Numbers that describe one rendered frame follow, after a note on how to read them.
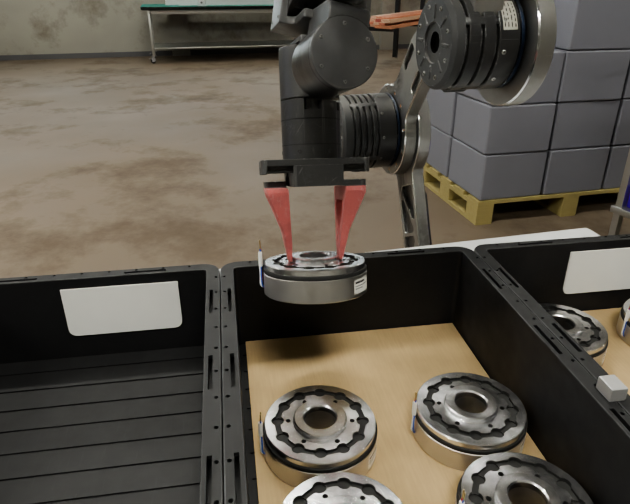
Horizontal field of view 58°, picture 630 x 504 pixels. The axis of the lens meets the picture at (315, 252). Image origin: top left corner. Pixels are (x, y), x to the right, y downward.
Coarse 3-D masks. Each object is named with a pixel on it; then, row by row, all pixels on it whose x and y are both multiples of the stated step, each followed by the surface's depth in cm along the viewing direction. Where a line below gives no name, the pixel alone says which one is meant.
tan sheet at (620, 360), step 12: (588, 312) 74; (600, 312) 74; (612, 312) 74; (612, 324) 71; (612, 336) 69; (612, 348) 67; (624, 348) 67; (612, 360) 65; (624, 360) 65; (612, 372) 63; (624, 372) 63; (624, 384) 61
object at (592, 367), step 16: (544, 240) 70; (560, 240) 70; (576, 240) 70; (592, 240) 70; (608, 240) 70; (624, 240) 70; (480, 256) 66; (496, 272) 62; (512, 288) 59; (528, 304) 56; (544, 320) 54; (560, 336) 51; (576, 352) 49; (592, 368) 47; (624, 400) 44
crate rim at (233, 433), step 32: (384, 256) 66; (416, 256) 67; (224, 288) 59; (224, 320) 54; (224, 352) 49; (224, 384) 45; (576, 384) 46; (224, 416) 42; (608, 416) 42; (224, 448) 39; (224, 480) 37
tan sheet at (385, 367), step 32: (256, 352) 66; (288, 352) 66; (320, 352) 66; (352, 352) 66; (384, 352) 66; (416, 352) 66; (448, 352) 66; (256, 384) 61; (288, 384) 61; (320, 384) 61; (352, 384) 61; (384, 384) 61; (416, 384) 61; (256, 416) 56; (384, 416) 56; (256, 448) 52; (384, 448) 52; (416, 448) 52; (384, 480) 49; (416, 480) 49; (448, 480) 49
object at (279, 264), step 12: (336, 252) 61; (276, 264) 56; (288, 264) 55; (300, 264) 55; (324, 264) 55; (336, 264) 55; (348, 264) 56; (360, 264) 55; (300, 276) 52; (312, 276) 52
